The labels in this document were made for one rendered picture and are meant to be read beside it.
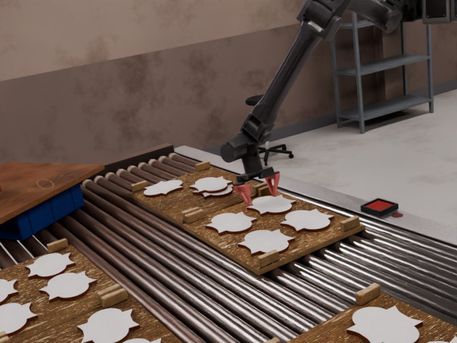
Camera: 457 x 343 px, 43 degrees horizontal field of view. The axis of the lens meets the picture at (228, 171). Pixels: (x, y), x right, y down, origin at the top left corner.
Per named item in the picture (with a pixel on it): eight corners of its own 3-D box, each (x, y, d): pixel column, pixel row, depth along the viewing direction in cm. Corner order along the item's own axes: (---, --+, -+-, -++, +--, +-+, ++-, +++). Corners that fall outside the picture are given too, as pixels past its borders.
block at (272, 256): (277, 257, 146) (275, 248, 145) (281, 260, 144) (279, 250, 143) (257, 266, 143) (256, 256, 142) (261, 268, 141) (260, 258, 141)
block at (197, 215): (202, 216, 178) (200, 208, 177) (205, 218, 177) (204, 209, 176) (185, 222, 176) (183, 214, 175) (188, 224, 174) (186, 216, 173)
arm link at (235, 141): (273, 131, 174) (254, 113, 177) (249, 139, 166) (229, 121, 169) (258, 160, 181) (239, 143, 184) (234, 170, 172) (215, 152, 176)
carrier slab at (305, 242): (276, 194, 192) (275, 190, 191) (364, 229, 157) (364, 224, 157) (182, 229, 176) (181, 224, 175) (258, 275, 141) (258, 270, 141)
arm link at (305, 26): (345, 18, 156) (315, -2, 161) (336, 18, 152) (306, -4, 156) (269, 144, 177) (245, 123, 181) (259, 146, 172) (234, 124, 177)
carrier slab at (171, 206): (211, 169, 227) (211, 165, 226) (274, 192, 193) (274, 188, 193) (129, 197, 210) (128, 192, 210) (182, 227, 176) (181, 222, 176)
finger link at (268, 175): (286, 194, 182) (279, 166, 181) (268, 202, 179) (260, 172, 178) (274, 194, 188) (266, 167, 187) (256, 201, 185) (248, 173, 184)
